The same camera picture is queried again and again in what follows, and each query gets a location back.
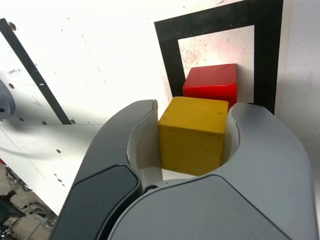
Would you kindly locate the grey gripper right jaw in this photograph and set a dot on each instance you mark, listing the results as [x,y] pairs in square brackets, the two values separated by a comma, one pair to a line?
[237,200]

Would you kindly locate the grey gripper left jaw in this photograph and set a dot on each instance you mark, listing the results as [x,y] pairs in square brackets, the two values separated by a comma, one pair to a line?
[107,150]

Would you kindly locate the yellow cube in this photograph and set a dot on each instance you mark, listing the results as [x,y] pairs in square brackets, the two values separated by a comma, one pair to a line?
[192,135]

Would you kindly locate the red cube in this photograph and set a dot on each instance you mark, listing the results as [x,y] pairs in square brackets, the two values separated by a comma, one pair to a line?
[212,77]

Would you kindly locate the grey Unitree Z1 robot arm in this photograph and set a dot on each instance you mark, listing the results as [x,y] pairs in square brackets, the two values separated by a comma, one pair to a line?
[6,105]

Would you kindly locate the black tape square outline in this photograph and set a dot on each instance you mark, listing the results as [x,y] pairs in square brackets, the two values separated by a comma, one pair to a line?
[167,50]

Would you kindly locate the black tape strip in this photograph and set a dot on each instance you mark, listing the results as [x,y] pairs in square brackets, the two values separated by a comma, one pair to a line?
[37,75]

